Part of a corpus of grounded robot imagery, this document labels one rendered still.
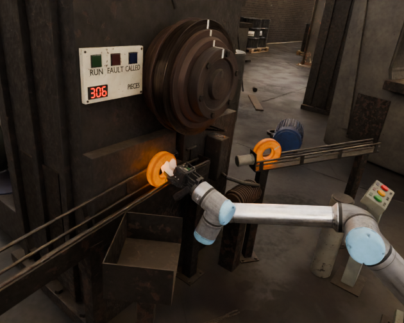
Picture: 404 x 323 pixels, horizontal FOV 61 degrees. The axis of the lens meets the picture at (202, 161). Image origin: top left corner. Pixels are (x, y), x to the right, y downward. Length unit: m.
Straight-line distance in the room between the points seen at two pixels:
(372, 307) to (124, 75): 1.74
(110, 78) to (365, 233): 1.02
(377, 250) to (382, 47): 2.84
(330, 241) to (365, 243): 0.81
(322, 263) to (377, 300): 0.34
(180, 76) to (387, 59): 2.84
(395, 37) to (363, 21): 0.36
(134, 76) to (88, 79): 0.20
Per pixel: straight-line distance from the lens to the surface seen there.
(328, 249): 2.12
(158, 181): 1.45
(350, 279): 2.23
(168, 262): 1.22
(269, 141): 1.83
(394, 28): 3.87
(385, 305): 2.27
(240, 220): 1.46
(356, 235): 1.29
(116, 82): 1.29
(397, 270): 1.39
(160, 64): 1.30
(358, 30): 3.99
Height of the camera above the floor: 1.42
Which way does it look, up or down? 25 degrees down
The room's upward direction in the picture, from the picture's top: 6 degrees clockwise
